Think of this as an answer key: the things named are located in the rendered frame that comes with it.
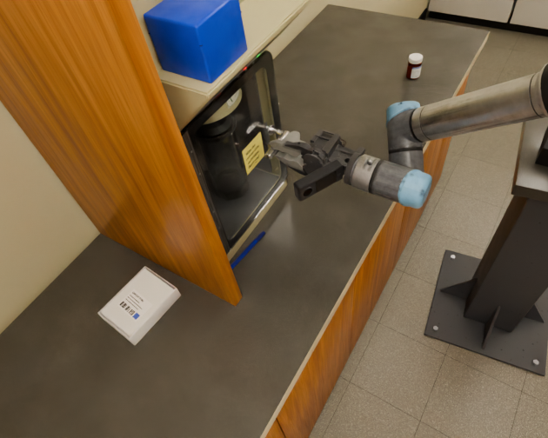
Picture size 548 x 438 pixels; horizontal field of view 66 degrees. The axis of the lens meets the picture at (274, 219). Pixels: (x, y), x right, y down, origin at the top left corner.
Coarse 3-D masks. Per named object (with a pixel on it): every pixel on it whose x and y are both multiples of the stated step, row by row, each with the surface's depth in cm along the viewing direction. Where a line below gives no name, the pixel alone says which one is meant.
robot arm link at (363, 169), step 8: (360, 160) 87; (368, 160) 86; (376, 160) 87; (352, 168) 88; (360, 168) 87; (368, 168) 86; (352, 176) 88; (360, 176) 87; (368, 176) 86; (352, 184) 89; (360, 184) 88; (368, 184) 87; (368, 192) 89
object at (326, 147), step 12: (324, 132) 94; (312, 144) 93; (324, 144) 92; (336, 144) 93; (312, 156) 91; (324, 156) 90; (336, 156) 92; (348, 156) 92; (312, 168) 94; (348, 168) 88; (348, 180) 89
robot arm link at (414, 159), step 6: (414, 150) 92; (420, 150) 93; (390, 156) 95; (396, 156) 93; (402, 156) 92; (408, 156) 92; (414, 156) 92; (420, 156) 93; (396, 162) 93; (402, 162) 93; (408, 162) 92; (414, 162) 92; (420, 162) 93; (414, 168) 92; (420, 168) 93
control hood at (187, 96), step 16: (256, 0) 77; (272, 0) 77; (288, 0) 76; (304, 0) 75; (256, 16) 74; (272, 16) 73; (288, 16) 73; (256, 32) 70; (272, 32) 70; (256, 48) 68; (240, 64) 65; (176, 80) 64; (192, 80) 64; (224, 80) 63; (176, 96) 66; (192, 96) 63; (208, 96) 62; (176, 112) 69; (192, 112) 66
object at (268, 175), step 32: (256, 64) 87; (224, 96) 82; (256, 96) 91; (192, 128) 77; (224, 128) 86; (256, 128) 96; (224, 160) 90; (224, 192) 95; (256, 192) 107; (224, 224) 100
